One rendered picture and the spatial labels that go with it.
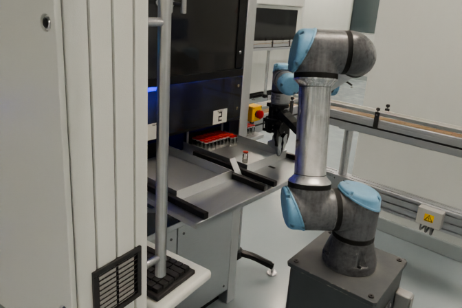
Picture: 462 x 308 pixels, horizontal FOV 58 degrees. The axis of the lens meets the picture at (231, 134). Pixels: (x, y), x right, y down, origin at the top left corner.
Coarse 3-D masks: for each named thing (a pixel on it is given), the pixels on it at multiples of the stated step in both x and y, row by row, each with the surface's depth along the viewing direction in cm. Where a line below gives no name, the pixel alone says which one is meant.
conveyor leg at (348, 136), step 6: (348, 132) 240; (348, 138) 241; (342, 144) 245; (348, 144) 242; (342, 150) 245; (348, 150) 243; (342, 156) 245; (348, 156) 245; (342, 162) 246; (348, 162) 246; (342, 168) 247; (342, 174) 248
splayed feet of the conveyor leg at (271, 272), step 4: (240, 248) 241; (240, 252) 238; (244, 252) 239; (248, 252) 240; (252, 252) 241; (240, 256) 239; (244, 256) 240; (248, 256) 239; (252, 256) 239; (256, 256) 239; (260, 256) 240; (252, 260) 240; (256, 260) 239; (260, 260) 239; (264, 260) 240; (268, 260) 241; (264, 264) 239; (268, 264) 239; (272, 264) 240; (272, 268) 241; (268, 272) 242; (272, 272) 242; (276, 272) 243
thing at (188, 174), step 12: (168, 156) 166; (180, 156) 164; (192, 156) 159; (168, 168) 154; (180, 168) 154; (192, 168) 155; (204, 168) 156; (216, 168) 152; (228, 168) 149; (168, 180) 144; (180, 180) 144; (192, 180) 145; (204, 180) 137; (216, 180) 142; (228, 180) 147; (180, 192) 130; (192, 192) 134
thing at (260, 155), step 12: (228, 132) 191; (240, 144) 185; (252, 144) 183; (264, 144) 179; (216, 156) 163; (228, 156) 170; (240, 156) 171; (252, 156) 172; (264, 156) 173; (276, 156) 168; (252, 168) 157
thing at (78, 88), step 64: (0, 0) 66; (64, 0) 60; (128, 0) 67; (0, 64) 70; (64, 64) 62; (128, 64) 70; (0, 128) 74; (64, 128) 64; (128, 128) 73; (0, 192) 79; (64, 192) 67; (128, 192) 77; (0, 256) 85; (64, 256) 71; (128, 256) 80
